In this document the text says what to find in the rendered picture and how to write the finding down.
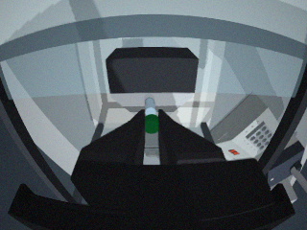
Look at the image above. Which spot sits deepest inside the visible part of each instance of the grey bench mat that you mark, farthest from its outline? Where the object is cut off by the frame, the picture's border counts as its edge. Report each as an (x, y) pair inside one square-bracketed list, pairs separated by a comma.
[(301, 133)]

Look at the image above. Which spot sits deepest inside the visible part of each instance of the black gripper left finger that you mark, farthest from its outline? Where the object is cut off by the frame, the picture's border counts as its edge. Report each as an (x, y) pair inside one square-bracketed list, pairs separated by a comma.
[(123, 144)]

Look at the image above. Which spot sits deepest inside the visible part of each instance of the green-capped sample tube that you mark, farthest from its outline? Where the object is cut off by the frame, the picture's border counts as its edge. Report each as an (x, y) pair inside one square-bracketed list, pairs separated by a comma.
[(151, 119)]

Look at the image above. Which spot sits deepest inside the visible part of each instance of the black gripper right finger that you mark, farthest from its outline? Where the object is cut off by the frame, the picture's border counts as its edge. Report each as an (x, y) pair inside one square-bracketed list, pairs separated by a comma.
[(183, 145)]

